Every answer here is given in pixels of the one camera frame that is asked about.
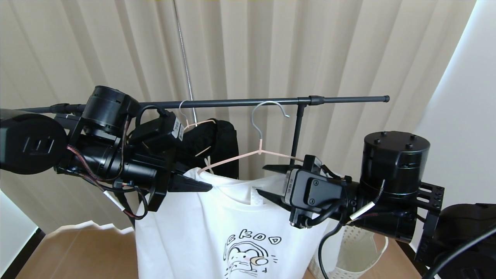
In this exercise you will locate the pink clothes hanger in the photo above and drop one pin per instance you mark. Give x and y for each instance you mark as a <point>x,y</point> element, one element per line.
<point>185,116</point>
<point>257,131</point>

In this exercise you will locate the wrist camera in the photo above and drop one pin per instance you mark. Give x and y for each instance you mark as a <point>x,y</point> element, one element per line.
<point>159,131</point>
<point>310,186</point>

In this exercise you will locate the black shorts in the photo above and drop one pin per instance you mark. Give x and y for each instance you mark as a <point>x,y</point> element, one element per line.
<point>217,147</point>

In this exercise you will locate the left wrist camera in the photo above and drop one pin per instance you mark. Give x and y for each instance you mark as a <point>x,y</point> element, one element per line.
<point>159,131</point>

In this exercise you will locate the white garment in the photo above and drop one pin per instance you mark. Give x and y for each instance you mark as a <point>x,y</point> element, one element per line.
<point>217,232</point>

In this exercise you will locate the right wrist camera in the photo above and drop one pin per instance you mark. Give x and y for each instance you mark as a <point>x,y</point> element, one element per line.
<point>310,186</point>

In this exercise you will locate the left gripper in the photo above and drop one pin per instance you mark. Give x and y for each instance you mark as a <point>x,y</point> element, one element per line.
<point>131,170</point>

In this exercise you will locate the white laundry basket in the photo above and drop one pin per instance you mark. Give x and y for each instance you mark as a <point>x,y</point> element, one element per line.
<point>360,252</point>

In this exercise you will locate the black clothes rack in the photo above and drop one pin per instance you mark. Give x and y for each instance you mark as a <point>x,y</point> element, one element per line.
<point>271,102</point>

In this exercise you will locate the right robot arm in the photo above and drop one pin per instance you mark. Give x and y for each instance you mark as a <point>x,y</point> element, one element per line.
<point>399,166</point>

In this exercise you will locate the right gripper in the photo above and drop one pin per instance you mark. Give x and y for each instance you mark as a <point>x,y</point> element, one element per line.
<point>372,213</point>

